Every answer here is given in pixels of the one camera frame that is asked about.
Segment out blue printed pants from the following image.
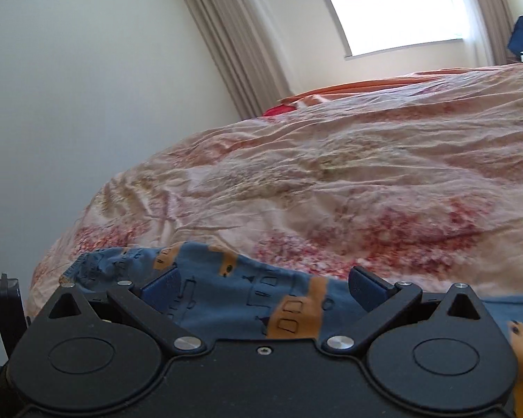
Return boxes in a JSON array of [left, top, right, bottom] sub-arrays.
[[60, 241, 523, 418]]

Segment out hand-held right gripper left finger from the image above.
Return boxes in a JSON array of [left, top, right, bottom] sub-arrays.
[[40, 267, 205, 356]]

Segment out orange bed sheet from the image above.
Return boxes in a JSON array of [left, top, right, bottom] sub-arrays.
[[261, 65, 489, 118]]

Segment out window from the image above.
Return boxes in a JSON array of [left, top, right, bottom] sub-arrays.
[[313, 0, 468, 60]]

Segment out bed with floral cover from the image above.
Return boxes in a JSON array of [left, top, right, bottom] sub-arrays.
[[28, 63, 523, 314]]

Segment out beige curtain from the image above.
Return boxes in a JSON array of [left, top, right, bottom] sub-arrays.
[[461, 0, 511, 67], [170, 0, 298, 121]]

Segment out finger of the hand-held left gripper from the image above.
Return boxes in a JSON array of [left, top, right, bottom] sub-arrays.
[[0, 273, 28, 355]]

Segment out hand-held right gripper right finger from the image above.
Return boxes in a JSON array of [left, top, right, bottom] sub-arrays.
[[323, 266, 491, 355]]

